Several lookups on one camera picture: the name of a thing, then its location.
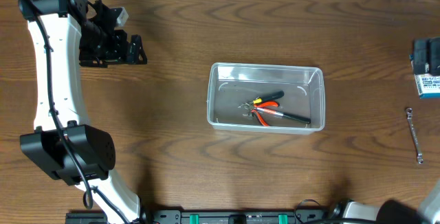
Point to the clear plastic container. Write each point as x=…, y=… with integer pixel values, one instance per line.
x=232, y=84

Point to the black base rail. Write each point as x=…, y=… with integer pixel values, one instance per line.
x=175, y=216

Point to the silver wrench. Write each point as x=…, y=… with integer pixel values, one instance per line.
x=409, y=117

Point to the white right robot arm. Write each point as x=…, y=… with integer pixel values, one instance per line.
x=391, y=211

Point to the blue white box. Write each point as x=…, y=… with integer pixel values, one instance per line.
x=426, y=84

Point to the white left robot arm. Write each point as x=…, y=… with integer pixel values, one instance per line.
x=68, y=35

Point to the red handled pliers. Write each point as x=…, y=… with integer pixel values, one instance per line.
x=265, y=105

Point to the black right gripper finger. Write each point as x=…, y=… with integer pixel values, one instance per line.
x=434, y=56
x=420, y=56

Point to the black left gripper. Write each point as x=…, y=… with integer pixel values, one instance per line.
x=121, y=49

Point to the small claw hammer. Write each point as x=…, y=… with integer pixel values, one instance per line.
x=292, y=117

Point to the black yellow screwdriver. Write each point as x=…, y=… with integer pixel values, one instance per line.
x=265, y=98

